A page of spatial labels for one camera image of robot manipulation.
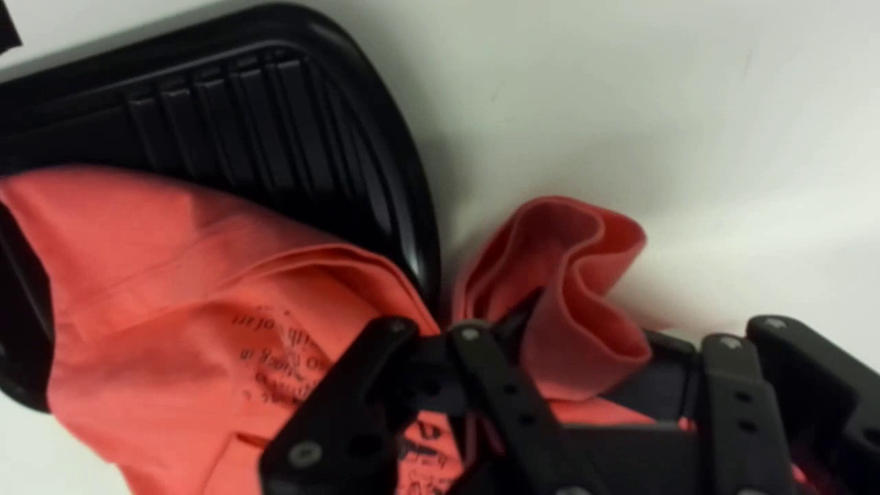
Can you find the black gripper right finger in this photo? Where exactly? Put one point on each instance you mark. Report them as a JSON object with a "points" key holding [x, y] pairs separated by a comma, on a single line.
{"points": [[777, 410]]}

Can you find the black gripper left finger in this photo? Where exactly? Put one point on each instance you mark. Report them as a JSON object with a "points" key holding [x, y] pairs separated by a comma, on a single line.
{"points": [[346, 436]]}

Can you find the coral red sweatshirt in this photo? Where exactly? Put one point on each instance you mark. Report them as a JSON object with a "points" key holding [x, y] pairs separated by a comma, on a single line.
{"points": [[189, 324]]}

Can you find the black ribbed tray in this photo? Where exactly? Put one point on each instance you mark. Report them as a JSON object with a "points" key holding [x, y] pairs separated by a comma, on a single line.
{"points": [[273, 104]]}

